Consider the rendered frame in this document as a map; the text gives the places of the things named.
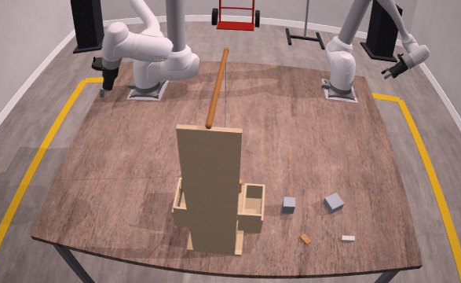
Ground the small orange flat block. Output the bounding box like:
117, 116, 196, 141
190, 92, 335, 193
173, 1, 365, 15
300, 234, 311, 244

